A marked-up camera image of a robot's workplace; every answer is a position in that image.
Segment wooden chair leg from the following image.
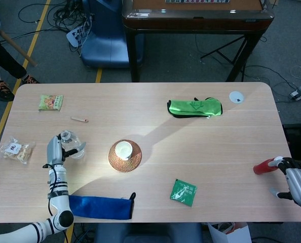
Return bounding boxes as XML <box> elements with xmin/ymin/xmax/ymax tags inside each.
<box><xmin>0</xmin><ymin>29</ymin><xmax>37</xmax><ymax>67</ymax></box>

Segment white round cable grommet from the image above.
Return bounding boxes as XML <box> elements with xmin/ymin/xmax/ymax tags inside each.
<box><xmin>229</xmin><ymin>91</ymin><xmax>245</xmax><ymax>104</ymax></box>

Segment white flower paper cup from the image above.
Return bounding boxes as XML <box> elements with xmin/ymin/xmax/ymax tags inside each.
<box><xmin>115</xmin><ymin>141</ymin><xmax>133</xmax><ymax>160</ymax></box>

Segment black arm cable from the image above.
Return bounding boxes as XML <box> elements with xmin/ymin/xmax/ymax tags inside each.
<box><xmin>43</xmin><ymin>164</ymin><xmax>59</xmax><ymax>216</ymax></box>

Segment blue machine base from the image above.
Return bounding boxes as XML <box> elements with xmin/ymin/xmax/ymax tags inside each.
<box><xmin>80</xmin><ymin>0</ymin><xmax>144</xmax><ymax>69</ymax></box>

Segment white power strip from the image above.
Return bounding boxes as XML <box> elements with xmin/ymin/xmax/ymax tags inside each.
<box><xmin>66</xmin><ymin>26</ymin><xmax>87</xmax><ymax>48</ymax></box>

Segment blue microfiber cloth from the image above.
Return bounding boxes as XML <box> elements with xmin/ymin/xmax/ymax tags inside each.
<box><xmin>68</xmin><ymin>192</ymin><xmax>136</xmax><ymax>220</ymax></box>

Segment mahjong tile row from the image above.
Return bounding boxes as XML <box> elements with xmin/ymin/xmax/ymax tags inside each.
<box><xmin>165</xmin><ymin>0</ymin><xmax>230</xmax><ymax>4</ymax></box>

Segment green cloth pouch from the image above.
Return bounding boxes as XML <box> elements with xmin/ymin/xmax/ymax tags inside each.
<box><xmin>166</xmin><ymin>97</ymin><xmax>223</xmax><ymax>119</ymax></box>

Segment light green snack packet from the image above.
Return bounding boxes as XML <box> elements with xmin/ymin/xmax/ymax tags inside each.
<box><xmin>37</xmin><ymin>94</ymin><xmax>64</xmax><ymax>112</ymax></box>

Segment grey floor power strip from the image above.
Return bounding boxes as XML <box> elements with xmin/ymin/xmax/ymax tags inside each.
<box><xmin>288</xmin><ymin>84</ymin><xmax>301</xmax><ymax>101</ymax></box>

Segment brown mahjong table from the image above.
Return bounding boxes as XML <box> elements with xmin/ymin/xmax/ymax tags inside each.
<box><xmin>122</xmin><ymin>0</ymin><xmax>275</xmax><ymax>83</ymax></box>

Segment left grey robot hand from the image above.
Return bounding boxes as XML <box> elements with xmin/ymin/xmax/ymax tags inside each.
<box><xmin>46</xmin><ymin>135</ymin><xmax>87</xmax><ymax>167</ymax></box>

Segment white cardboard box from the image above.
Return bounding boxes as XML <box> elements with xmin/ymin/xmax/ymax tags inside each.
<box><xmin>207</xmin><ymin>222</ymin><xmax>252</xmax><ymax>243</ymax></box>

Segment person leg black trousers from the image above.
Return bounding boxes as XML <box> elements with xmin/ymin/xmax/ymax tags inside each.
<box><xmin>0</xmin><ymin>33</ymin><xmax>27</xmax><ymax>79</ymax></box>

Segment clear plastic bottle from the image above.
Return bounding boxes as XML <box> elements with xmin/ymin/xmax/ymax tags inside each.
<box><xmin>60</xmin><ymin>130</ymin><xmax>86</xmax><ymax>159</ymax></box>

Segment black floor cable tangle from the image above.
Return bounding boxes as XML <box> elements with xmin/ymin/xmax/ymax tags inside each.
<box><xmin>18</xmin><ymin>0</ymin><xmax>93</xmax><ymax>33</ymax></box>

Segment clear biscuit snack bag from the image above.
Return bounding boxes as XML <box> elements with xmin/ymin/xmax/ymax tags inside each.
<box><xmin>0</xmin><ymin>136</ymin><xmax>36</xmax><ymax>165</ymax></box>

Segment red cylinder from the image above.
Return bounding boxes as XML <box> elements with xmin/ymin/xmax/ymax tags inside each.
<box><xmin>253</xmin><ymin>158</ymin><xmax>280</xmax><ymax>175</ymax></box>

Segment green tea sachet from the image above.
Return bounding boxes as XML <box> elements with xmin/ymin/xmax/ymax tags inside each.
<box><xmin>169</xmin><ymin>178</ymin><xmax>198</xmax><ymax>208</ymax></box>

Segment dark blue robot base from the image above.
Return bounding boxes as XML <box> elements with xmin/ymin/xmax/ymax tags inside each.
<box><xmin>93</xmin><ymin>222</ymin><xmax>203</xmax><ymax>243</ymax></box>

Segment round woven rattan coaster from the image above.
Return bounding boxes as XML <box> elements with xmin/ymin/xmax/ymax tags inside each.
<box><xmin>107</xmin><ymin>139</ymin><xmax>143</xmax><ymax>173</ymax></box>

